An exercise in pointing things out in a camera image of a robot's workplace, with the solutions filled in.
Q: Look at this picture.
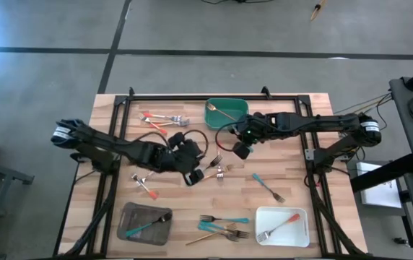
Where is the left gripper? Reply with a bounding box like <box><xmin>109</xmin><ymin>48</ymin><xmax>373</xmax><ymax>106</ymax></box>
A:
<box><xmin>154</xmin><ymin>131</ymin><xmax>202</xmax><ymax>173</ymax></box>

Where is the black floor cable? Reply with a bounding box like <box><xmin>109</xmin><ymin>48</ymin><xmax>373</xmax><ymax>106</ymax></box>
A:
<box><xmin>199</xmin><ymin>0</ymin><xmax>277</xmax><ymax>5</ymax></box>

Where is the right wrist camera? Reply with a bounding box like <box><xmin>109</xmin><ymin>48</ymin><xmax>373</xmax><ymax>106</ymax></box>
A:
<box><xmin>232</xmin><ymin>141</ymin><xmax>253</xmax><ymax>161</ymax></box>

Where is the black fork teal handle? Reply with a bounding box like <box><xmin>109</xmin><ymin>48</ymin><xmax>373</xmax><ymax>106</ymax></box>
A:
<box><xmin>197</xmin><ymin>220</ymin><xmax>251</xmax><ymax>240</ymax></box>
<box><xmin>125</xmin><ymin>212</ymin><xmax>173</xmax><ymax>238</ymax></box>
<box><xmin>251</xmin><ymin>173</ymin><xmax>287</xmax><ymax>204</ymax></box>
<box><xmin>197</xmin><ymin>225</ymin><xmax>240</xmax><ymax>243</ymax></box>
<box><xmin>204</xmin><ymin>154</ymin><xmax>224</xmax><ymax>171</ymax></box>
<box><xmin>199</xmin><ymin>214</ymin><xmax>250</xmax><ymax>224</ymax></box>

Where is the black metal beam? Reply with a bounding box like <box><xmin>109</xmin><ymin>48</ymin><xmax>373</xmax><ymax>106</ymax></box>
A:
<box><xmin>349</xmin><ymin>153</ymin><xmax>413</xmax><ymax>193</ymax></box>

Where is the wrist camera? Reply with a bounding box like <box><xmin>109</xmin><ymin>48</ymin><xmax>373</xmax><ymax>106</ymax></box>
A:
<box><xmin>232</xmin><ymin>141</ymin><xmax>253</xmax><ymax>161</ymax></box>
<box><xmin>183</xmin><ymin>168</ymin><xmax>205</xmax><ymax>187</ymax></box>

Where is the white paper sheet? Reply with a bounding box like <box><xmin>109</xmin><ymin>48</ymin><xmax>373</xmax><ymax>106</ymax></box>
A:
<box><xmin>357</xmin><ymin>161</ymin><xmax>403</xmax><ymax>209</ymax></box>

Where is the thin yellow cable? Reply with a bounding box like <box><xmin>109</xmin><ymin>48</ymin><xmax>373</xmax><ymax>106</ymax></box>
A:
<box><xmin>333</xmin><ymin>92</ymin><xmax>392</xmax><ymax>115</ymax></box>

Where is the grey translucent plastic bin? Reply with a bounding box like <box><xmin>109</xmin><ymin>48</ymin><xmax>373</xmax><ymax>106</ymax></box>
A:
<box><xmin>116</xmin><ymin>201</ymin><xmax>174</xmax><ymax>247</ymax></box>

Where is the camera cable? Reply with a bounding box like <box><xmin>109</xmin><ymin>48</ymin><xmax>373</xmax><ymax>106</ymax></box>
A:
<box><xmin>214</xmin><ymin>121</ymin><xmax>245</xmax><ymax>153</ymax></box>
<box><xmin>132</xmin><ymin>129</ymin><xmax>210</xmax><ymax>160</ymax></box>

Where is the green plastic bin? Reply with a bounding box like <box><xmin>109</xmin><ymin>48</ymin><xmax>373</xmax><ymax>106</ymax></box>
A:
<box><xmin>204</xmin><ymin>97</ymin><xmax>250</xmax><ymax>131</ymax></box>

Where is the black aluminium table frame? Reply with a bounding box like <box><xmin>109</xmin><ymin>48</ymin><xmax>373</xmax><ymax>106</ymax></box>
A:
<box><xmin>53</xmin><ymin>85</ymin><xmax>368</xmax><ymax>260</ymax></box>

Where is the white plastic bin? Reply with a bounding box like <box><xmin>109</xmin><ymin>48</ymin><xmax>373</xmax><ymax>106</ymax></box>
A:
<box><xmin>256</xmin><ymin>206</ymin><xmax>311</xmax><ymax>248</ymax></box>

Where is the left camera cable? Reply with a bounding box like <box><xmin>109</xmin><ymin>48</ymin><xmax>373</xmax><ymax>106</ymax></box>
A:
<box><xmin>132</xmin><ymin>129</ymin><xmax>210</xmax><ymax>160</ymax></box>

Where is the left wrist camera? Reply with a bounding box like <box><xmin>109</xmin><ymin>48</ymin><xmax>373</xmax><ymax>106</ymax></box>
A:
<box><xmin>183</xmin><ymin>168</ymin><xmax>205</xmax><ymax>187</ymax></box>

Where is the silver corner bracket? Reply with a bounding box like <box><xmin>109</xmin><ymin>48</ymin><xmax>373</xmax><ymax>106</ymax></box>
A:
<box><xmin>303</xmin><ymin>147</ymin><xmax>318</xmax><ymax>162</ymax></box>

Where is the right camera cable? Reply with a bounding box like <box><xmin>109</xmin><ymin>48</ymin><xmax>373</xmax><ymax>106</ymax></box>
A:
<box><xmin>214</xmin><ymin>121</ymin><xmax>245</xmax><ymax>153</ymax></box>

